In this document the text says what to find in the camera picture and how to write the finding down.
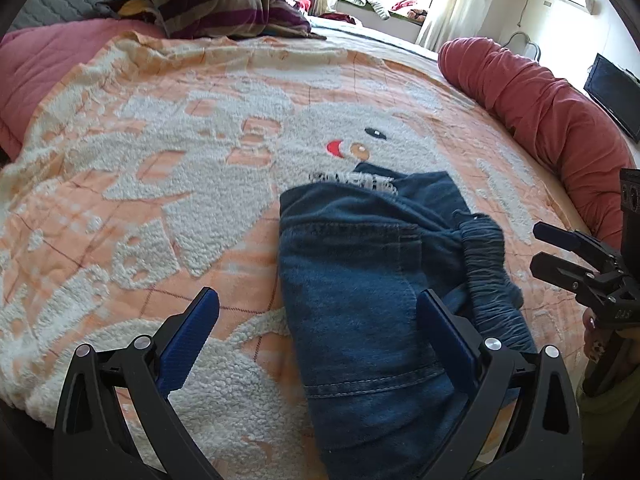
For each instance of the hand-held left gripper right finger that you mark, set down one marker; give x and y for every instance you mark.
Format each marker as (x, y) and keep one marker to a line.
(450, 340)

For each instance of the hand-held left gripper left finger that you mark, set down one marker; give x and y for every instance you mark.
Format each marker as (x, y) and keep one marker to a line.
(192, 335)

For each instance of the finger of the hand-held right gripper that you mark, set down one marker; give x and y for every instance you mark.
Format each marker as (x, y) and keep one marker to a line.
(575, 242)
(560, 272)

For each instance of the blue denim pants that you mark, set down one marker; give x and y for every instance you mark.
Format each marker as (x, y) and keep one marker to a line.
(350, 285)

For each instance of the person's right forearm green sleeve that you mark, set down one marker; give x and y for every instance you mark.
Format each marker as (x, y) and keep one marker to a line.
(610, 410)

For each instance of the person's right hand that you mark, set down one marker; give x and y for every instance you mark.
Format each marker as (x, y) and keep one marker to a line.
(595, 340)

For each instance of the red rolled duvet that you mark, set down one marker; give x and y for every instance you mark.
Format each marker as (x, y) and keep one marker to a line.
(550, 110)

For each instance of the black flat screen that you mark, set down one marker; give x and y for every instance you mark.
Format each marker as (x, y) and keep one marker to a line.
(610, 90)

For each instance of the orange printed fleece blanket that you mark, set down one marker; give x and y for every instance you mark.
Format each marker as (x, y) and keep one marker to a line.
(150, 160)

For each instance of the cream curtain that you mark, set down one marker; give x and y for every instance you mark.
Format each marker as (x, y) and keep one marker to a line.
(447, 5)

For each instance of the pink quilt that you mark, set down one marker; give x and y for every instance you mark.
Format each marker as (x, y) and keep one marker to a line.
(45, 70)

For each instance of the clothes on window sill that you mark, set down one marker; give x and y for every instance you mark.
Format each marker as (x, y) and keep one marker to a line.
(385, 2)

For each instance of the purple striped pillow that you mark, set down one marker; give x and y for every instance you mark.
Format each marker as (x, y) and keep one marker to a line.
(210, 0)

